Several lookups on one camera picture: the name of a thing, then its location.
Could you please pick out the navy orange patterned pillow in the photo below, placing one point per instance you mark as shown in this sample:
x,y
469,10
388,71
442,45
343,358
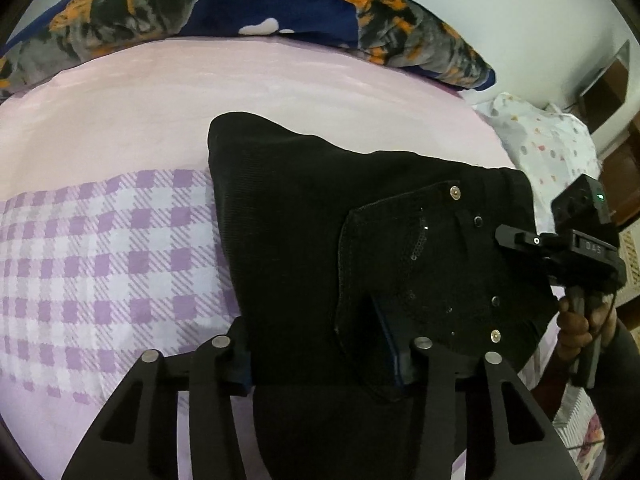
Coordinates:
x,y
300,5

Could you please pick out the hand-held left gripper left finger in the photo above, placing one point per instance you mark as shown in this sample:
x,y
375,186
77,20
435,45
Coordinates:
x,y
236,366

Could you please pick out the pink purple checked bed sheet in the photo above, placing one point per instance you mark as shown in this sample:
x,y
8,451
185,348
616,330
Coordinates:
x,y
125,110

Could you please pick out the wall shelf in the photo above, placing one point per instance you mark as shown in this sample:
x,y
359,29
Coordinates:
x,y
607,77

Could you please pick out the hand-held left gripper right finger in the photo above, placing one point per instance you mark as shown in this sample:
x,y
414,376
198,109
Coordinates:
x,y
391,346

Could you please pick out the brown wooden furniture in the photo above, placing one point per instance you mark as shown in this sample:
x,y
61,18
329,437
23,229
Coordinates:
x,y
622,175

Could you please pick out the person's right hand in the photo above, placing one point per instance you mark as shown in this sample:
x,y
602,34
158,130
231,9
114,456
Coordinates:
x,y
570,327

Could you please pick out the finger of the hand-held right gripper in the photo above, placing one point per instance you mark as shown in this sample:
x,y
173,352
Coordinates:
x,y
520,240

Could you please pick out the person's right forearm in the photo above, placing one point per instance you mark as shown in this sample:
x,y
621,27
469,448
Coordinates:
x,y
620,400

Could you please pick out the beige lattice panel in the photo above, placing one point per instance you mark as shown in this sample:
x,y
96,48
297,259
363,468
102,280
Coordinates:
x,y
631,265

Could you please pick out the floral patterned cloth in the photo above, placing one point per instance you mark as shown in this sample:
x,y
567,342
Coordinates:
x,y
582,425

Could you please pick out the black pants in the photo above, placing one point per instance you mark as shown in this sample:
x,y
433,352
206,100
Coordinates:
x,y
300,210

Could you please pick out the white dotted pillow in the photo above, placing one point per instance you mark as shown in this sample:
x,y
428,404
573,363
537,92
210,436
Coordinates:
x,y
540,145

